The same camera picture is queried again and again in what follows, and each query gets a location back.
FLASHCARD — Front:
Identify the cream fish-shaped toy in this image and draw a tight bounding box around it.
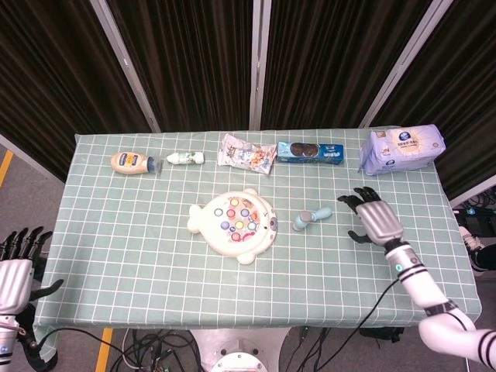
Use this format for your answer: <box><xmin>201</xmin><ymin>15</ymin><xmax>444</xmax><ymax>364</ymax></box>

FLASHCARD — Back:
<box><xmin>187</xmin><ymin>188</ymin><xmax>280</xmax><ymax>266</ymax></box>

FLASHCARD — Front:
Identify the dark ribbed partition panel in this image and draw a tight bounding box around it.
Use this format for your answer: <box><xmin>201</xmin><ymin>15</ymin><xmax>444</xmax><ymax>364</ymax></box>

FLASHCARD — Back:
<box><xmin>0</xmin><ymin>0</ymin><xmax>153</xmax><ymax>183</ymax></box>
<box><xmin>107</xmin><ymin>0</ymin><xmax>256</xmax><ymax>133</ymax></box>
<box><xmin>260</xmin><ymin>0</ymin><xmax>434</xmax><ymax>131</ymax></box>
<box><xmin>370</xmin><ymin>0</ymin><xmax>496</xmax><ymax>201</ymax></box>

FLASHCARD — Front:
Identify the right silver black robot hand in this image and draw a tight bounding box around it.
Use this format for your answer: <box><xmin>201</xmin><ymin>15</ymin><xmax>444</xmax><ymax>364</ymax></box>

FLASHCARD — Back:
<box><xmin>336</xmin><ymin>186</ymin><xmax>407</xmax><ymax>250</ymax></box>

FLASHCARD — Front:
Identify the black bag under table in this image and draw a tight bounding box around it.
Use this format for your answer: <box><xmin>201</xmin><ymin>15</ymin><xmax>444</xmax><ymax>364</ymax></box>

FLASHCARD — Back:
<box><xmin>359</xmin><ymin>327</ymin><xmax>406</xmax><ymax>344</ymax></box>

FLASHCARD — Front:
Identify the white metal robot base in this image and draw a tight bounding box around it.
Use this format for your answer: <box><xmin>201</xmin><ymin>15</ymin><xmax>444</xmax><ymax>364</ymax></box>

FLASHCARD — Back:
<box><xmin>189</xmin><ymin>327</ymin><xmax>291</xmax><ymax>372</ymax></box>

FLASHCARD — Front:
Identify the aluminium partition post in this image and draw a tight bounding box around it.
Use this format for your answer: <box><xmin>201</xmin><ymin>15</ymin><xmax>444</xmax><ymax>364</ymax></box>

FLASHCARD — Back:
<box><xmin>94</xmin><ymin>0</ymin><xmax>162</xmax><ymax>133</ymax></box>
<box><xmin>247</xmin><ymin>0</ymin><xmax>273</xmax><ymax>131</ymax></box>
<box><xmin>358</xmin><ymin>0</ymin><xmax>455</xmax><ymax>129</ymax></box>

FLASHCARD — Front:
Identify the purple tissue pack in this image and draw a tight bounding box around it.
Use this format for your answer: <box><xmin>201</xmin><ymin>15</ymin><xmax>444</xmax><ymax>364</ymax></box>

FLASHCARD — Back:
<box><xmin>358</xmin><ymin>123</ymin><xmax>446</xmax><ymax>177</ymax></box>

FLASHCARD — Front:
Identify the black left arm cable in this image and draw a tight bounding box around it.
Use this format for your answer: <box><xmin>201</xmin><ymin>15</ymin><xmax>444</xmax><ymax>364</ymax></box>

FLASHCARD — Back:
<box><xmin>21</xmin><ymin>327</ymin><xmax>131</xmax><ymax>360</ymax></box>

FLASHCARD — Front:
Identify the white crinkled snack bag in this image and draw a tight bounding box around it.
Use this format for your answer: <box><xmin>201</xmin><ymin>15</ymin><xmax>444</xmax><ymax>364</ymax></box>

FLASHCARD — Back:
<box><xmin>216</xmin><ymin>133</ymin><xmax>278</xmax><ymax>176</ymax></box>

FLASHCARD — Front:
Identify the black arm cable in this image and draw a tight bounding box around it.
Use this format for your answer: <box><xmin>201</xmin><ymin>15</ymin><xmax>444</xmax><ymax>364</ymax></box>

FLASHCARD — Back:
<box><xmin>336</xmin><ymin>277</ymin><xmax>404</xmax><ymax>372</ymax></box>
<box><xmin>21</xmin><ymin>327</ymin><xmax>131</xmax><ymax>360</ymax></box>

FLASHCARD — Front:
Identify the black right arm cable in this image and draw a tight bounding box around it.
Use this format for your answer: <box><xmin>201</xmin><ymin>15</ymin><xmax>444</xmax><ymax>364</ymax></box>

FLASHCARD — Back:
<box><xmin>336</xmin><ymin>277</ymin><xmax>404</xmax><ymax>372</ymax></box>

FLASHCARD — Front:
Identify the small white green bottle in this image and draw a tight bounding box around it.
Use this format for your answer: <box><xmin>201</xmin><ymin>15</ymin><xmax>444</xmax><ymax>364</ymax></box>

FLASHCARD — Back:
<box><xmin>166</xmin><ymin>151</ymin><xmax>205</xmax><ymax>166</ymax></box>

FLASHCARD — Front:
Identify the mayonnaise squeeze bottle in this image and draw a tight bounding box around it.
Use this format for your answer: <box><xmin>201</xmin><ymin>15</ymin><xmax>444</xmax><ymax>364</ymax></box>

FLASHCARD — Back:
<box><xmin>109</xmin><ymin>151</ymin><xmax>164</xmax><ymax>176</ymax></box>

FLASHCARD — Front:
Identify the white sneaker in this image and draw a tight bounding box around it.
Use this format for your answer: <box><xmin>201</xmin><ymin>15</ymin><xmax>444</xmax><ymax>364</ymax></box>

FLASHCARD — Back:
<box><xmin>459</xmin><ymin>226</ymin><xmax>484</xmax><ymax>273</ymax></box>

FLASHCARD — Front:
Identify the blue cookie box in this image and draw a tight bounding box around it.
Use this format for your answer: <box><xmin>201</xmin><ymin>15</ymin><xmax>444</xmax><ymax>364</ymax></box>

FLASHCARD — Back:
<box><xmin>275</xmin><ymin>141</ymin><xmax>346</xmax><ymax>167</ymax></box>

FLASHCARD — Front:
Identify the black equipment box blue light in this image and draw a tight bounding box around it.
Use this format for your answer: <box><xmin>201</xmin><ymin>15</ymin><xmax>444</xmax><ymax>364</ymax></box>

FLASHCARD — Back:
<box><xmin>453</xmin><ymin>207</ymin><xmax>496</xmax><ymax>238</ymax></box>

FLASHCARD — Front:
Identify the green checked tablecloth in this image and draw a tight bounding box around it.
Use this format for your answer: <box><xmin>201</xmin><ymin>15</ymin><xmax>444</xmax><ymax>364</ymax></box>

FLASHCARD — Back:
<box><xmin>33</xmin><ymin>127</ymin><xmax>484</xmax><ymax>362</ymax></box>

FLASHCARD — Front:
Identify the black floor cable bundle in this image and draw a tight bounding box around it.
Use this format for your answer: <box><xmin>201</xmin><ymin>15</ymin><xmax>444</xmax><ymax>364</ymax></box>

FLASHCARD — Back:
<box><xmin>110</xmin><ymin>328</ymin><xmax>205</xmax><ymax>372</ymax></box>

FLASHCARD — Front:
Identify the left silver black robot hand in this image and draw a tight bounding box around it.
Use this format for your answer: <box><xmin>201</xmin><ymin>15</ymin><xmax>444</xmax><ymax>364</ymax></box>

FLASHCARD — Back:
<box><xmin>0</xmin><ymin>226</ymin><xmax>64</xmax><ymax>315</ymax></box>

